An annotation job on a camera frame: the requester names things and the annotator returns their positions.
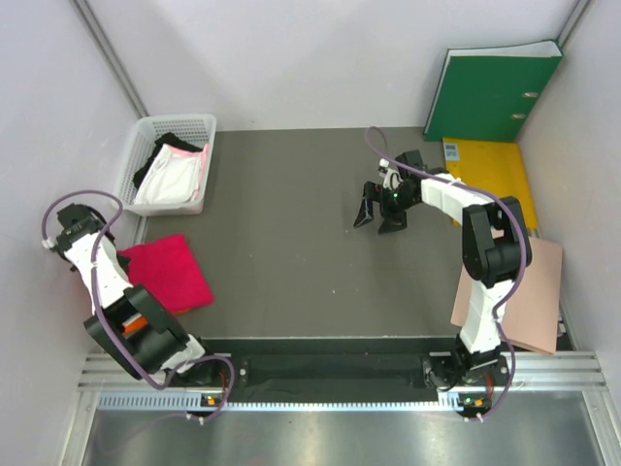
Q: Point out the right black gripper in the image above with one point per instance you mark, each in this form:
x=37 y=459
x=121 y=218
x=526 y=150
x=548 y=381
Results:
x=372 y=193

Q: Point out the pink t shirt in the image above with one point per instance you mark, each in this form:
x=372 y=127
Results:
x=169 y=271

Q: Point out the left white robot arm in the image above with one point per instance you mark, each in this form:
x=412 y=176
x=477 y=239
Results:
x=128 y=322

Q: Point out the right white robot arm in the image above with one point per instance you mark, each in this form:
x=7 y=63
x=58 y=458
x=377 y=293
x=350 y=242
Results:
x=495 y=245

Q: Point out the white plastic basket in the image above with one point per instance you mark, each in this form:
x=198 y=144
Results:
x=147 y=137

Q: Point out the white t shirt in basket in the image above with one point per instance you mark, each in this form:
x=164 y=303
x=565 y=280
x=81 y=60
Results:
x=173 y=177

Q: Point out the yellow folder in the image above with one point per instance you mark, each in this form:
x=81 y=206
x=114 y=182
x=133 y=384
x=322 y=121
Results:
x=493 y=166

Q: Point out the orange folded t shirt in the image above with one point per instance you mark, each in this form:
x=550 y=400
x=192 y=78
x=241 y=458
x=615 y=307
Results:
x=181 y=311

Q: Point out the beige paper folder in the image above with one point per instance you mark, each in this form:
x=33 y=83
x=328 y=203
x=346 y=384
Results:
x=532 y=313

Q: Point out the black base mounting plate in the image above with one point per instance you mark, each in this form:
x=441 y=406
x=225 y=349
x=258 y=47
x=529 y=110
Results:
x=274 y=371

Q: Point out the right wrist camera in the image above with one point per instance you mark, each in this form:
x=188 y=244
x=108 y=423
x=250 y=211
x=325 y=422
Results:
x=391 y=178

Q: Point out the green ring binder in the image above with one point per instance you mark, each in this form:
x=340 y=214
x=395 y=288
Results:
x=486 y=94

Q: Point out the aluminium rail frame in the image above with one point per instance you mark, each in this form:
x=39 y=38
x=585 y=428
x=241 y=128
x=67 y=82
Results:
x=531 y=410

